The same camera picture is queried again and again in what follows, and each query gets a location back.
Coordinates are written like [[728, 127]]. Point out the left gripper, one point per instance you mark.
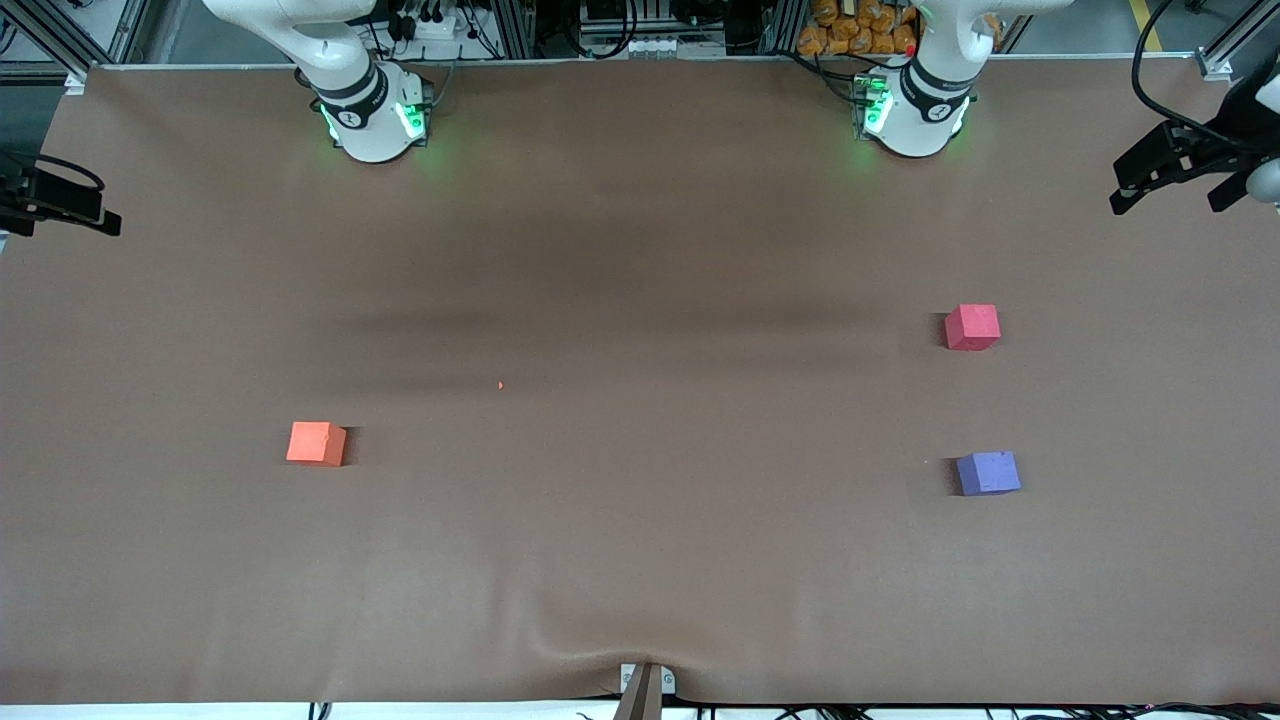
[[1211, 150]]

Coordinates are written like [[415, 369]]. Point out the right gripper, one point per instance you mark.
[[40, 197]]

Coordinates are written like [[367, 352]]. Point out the orange foam block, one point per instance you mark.
[[312, 443]]

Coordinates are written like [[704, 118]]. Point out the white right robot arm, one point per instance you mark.
[[365, 120]]

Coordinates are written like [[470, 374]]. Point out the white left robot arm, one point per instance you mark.
[[915, 120]]

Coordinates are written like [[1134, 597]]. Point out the red foam block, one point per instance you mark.
[[972, 325]]

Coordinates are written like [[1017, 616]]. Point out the purple foam block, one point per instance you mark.
[[988, 472]]

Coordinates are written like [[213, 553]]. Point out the bag of orange items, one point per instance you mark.
[[850, 35]]

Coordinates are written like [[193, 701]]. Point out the white power strip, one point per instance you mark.
[[430, 25]]

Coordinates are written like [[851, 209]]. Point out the row of white plugs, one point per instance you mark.
[[680, 47]]

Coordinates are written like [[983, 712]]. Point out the brown table cover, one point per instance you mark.
[[640, 250]]

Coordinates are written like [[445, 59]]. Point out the aluminium frame strut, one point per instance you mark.
[[60, 50], [1215, 62]]

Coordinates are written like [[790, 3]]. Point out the metal clamp bracket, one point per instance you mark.
[[640, 695]]

